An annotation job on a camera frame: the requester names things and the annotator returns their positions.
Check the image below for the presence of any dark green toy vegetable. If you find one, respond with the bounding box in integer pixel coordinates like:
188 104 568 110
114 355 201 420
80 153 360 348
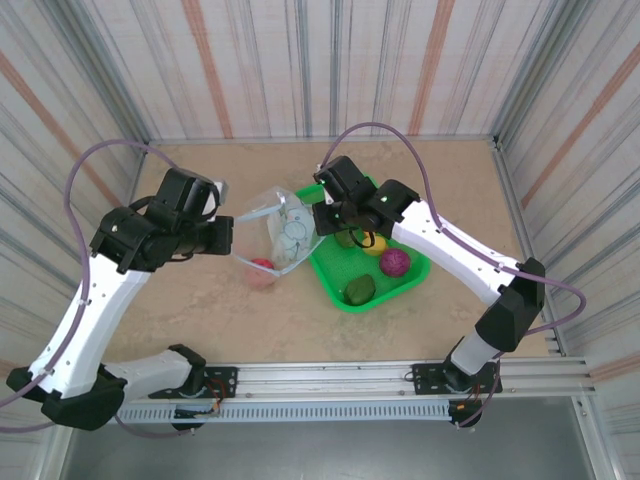
343 274 376 305

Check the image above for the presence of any aluminium frame side rail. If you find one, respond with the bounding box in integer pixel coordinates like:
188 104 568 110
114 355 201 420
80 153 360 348
492 134 569 357
127 141 150 201

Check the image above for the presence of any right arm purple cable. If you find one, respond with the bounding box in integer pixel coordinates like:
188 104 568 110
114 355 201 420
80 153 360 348
322 122 587 430

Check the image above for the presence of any aluminium mounting rail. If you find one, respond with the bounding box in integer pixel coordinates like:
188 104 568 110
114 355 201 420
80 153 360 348
53 355 599 402

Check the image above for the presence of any black connector box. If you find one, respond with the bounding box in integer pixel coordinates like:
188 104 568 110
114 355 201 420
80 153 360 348
172 405 207 432
447 399 484 430

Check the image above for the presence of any white slotted cable duct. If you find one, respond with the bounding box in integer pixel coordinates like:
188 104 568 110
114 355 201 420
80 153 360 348
114 402 452 425

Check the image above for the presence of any grey metal panel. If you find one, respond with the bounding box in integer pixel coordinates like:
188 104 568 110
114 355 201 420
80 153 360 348
59 398 601 480

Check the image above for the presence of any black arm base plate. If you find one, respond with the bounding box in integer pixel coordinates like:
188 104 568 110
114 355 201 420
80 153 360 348
410 362 503 396
148 366 239 400

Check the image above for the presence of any green plastic basket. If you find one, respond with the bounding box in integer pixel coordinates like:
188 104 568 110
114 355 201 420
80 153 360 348
294 172 432 314

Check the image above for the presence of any clear zip-top bag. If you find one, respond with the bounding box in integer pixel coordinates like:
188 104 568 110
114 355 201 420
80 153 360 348
233 185 326 292

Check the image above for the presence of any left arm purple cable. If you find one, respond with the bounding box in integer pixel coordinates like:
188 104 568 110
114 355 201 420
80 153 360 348
0 139 201 440

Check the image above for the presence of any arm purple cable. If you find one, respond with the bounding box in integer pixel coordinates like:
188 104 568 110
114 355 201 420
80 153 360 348
322 122 587 430
0 139 201 440

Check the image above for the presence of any red toy strawberry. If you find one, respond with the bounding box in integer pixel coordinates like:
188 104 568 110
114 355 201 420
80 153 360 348
248 258 277 289

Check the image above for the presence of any yellow toy lemon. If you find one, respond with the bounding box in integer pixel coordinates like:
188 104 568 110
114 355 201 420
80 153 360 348
362 234 389 257

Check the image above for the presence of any purple toy cabbage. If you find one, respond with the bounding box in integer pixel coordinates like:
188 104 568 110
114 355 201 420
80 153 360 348
378 248 412 278

